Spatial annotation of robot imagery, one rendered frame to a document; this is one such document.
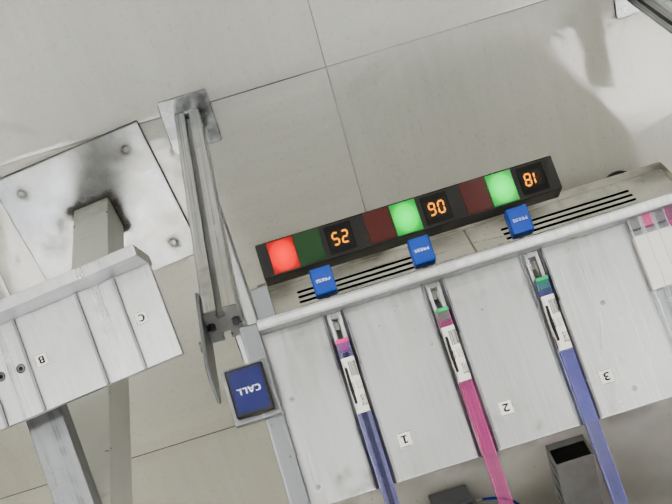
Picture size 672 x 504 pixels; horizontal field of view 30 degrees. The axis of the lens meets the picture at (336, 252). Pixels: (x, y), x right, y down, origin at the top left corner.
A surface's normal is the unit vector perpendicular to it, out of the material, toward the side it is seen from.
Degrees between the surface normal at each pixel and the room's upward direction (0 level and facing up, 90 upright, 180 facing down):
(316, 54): 0
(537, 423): 43
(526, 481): 0
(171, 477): 0
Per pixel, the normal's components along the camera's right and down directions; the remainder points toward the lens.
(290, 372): -0.05, -0.25
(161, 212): 0.16, 0.45
